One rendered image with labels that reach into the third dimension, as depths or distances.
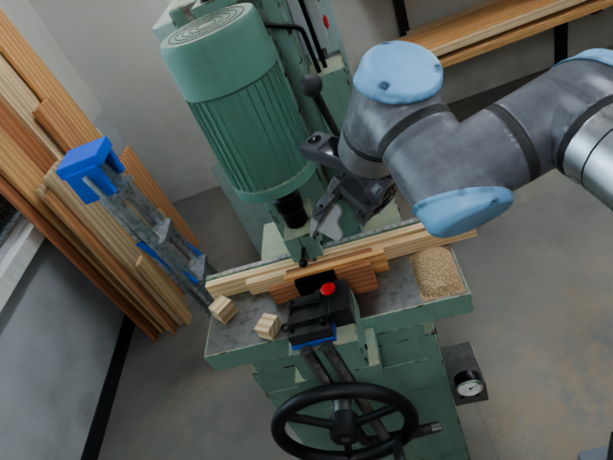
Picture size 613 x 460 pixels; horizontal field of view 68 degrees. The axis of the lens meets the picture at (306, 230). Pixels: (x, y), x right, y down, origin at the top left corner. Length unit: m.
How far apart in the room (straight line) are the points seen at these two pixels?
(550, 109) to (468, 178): 0.10
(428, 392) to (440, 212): 0.83
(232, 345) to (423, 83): 0.75
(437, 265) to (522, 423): 0.95
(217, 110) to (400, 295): 0.53
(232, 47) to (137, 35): 2.53
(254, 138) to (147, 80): 2.58
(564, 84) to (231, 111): 0.49
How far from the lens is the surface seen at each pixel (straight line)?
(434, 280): 0.97
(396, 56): 0.52
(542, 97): 0.50
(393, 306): 0.98
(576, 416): 1.85
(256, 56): 0.77
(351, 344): 0.88
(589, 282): 2.19
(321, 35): 1.09
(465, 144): 0.47
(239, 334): 1.08
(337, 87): 1.03
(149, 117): 3.44
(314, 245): 0.97
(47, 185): 2.25
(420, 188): 0.47
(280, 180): 0.84
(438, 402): 1.29
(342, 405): 0.97
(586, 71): 0.52
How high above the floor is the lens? 1.65
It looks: 37 degrees down
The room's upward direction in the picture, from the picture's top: 25 degrees counter-clockwise
